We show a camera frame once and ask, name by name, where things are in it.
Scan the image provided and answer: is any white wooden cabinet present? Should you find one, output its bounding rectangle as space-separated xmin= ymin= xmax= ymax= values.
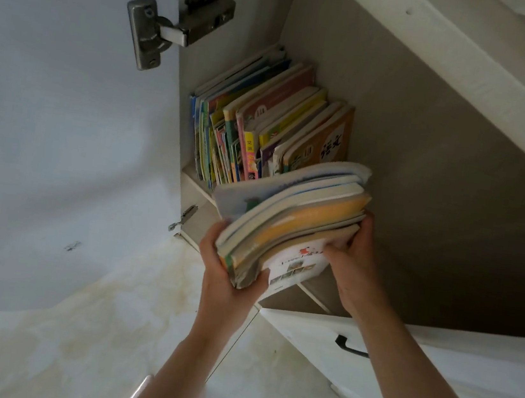
xmin=135 ymin=0 xmax=525 ymax=343

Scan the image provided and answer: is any row of standing colourful books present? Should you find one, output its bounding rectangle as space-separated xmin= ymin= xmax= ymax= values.
xmin=178 ymin=34 xmax=363 ymax=208

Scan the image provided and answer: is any stack of books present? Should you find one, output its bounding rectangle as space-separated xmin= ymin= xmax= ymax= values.
xmin=201 ymin=145 xmax=376 ymax=306

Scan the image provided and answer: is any black drawer handle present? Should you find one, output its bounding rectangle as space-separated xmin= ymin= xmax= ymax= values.
xmin=333 ymin=334 xmax=373 ymax=360

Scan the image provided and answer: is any person's right hand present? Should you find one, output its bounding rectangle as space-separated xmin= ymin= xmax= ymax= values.
xmin=315 ymin=207 xmax=406 ymax=323

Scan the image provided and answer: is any small metal door hinge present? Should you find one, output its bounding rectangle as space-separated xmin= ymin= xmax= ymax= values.
xmin=168 ymin=202 xmax=199 ymax=235

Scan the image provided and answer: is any person's right forearm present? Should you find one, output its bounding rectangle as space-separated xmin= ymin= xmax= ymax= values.
xmin=338 ymin=293 xmax=525 ymax=398

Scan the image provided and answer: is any large metal door hinge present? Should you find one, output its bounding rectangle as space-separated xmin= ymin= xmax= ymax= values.
xmin=119 ymin=0 xmax=237 ymax=82

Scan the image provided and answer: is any white cabinet shelf board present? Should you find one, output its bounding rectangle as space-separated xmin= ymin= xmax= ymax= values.
xmin=301 ymin=0 xmax=525 ymax=189

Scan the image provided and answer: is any white cabinet door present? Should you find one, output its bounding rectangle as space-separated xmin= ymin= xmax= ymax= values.
xmin=0 ymin=0 xmax=210 ymax=338

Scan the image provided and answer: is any person's left forearm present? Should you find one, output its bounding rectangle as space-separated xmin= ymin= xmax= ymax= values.
xmin=126 ymin=314 xmax=241 ymax=398

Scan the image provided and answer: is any person's left hand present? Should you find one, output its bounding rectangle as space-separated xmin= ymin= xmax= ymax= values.
xmin=188 ymin=218 xmax=277 ymax=342

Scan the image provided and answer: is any white drawer front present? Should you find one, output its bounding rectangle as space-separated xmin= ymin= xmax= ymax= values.
xmin=248 ymin=304 xmax=525 ymax=398

